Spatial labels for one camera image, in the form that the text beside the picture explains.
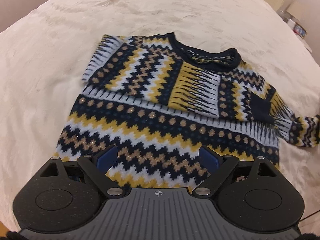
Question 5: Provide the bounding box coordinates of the navy yellow patterned knit sweater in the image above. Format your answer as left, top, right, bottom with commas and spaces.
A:
56, 33, 319, 189

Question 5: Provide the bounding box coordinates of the cream textured bedspread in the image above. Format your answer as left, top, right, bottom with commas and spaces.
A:
1, 0, 319, 231

